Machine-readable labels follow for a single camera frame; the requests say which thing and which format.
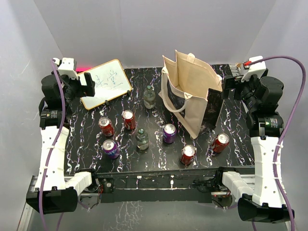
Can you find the purple soda can left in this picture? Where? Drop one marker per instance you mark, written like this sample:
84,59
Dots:
111,149

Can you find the small whiteboard orange frame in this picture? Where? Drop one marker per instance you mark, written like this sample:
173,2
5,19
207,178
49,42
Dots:
110,83

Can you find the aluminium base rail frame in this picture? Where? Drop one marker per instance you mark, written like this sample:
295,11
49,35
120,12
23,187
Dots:
164,186

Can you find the pink red marker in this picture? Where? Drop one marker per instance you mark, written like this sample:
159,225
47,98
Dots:
82,69

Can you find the near clear glass bottle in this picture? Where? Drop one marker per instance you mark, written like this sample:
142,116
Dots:
142,139

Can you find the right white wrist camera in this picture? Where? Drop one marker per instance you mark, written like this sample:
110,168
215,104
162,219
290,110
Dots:
253,69

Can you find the far clear glass bottle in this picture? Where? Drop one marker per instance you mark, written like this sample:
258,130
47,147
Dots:
149,97

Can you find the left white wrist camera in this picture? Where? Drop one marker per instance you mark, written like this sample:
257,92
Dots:
67,66

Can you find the clear glass bottle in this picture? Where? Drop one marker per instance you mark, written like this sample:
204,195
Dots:
142,139
149,97

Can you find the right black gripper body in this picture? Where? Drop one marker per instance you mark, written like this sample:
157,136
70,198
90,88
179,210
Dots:
245,90

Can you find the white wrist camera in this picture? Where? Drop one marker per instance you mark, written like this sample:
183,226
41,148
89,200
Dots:
67,66
253,69

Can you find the purple soda can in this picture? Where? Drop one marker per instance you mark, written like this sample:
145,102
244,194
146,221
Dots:
169,133
111,149

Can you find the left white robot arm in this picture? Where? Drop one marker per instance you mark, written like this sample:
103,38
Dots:
51,154

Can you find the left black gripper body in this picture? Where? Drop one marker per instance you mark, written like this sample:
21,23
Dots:
73,87

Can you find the red cola can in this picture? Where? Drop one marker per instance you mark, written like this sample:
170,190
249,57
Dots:
187,154
106,126
129,119
220,143

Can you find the purple soda can centre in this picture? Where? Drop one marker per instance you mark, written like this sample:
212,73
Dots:
169,133

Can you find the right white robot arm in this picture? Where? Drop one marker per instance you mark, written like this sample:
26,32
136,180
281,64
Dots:
264,154

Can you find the red cola can front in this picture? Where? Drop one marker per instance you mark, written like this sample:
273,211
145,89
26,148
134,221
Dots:
187,154

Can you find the beige canvas tote bag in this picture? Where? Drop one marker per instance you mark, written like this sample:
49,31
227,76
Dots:
192,91

